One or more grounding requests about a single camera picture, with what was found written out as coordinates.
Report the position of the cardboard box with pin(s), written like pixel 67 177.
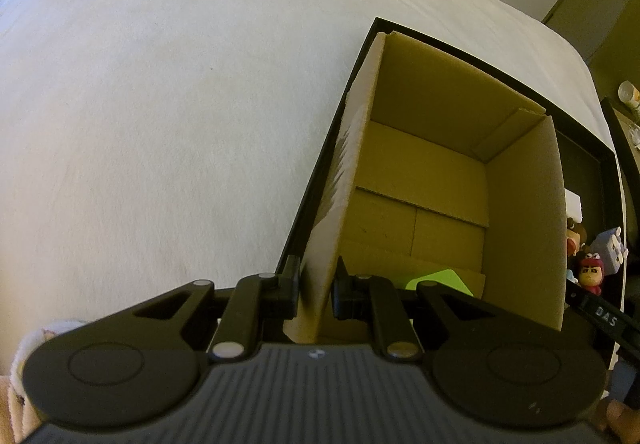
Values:
pixel 520 224

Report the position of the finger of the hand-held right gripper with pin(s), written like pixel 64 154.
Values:
pixel 602 311

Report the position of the black shallow tray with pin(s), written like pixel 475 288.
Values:
pixel 590 174

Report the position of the lilac cube-shaped device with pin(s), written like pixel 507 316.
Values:
pixel 609 249

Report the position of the green flat card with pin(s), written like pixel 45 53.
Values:
pixel 440 280

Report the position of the white cup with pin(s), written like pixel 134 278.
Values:
pixel 629 93

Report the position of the white plug charger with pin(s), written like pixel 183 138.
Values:
pixel 573 204

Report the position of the red hooded figurine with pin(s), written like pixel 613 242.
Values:
pixel 591 274

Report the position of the brown-haired toy figurine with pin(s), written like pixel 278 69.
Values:
pixel 575 236

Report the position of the white bed sheet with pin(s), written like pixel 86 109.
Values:
pixel 175 124

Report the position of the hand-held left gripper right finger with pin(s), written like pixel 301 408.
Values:
pixel 344 296

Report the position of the printed white cloth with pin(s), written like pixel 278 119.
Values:
pixel 35 344

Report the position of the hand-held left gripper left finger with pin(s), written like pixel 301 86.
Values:
pixel 288 294

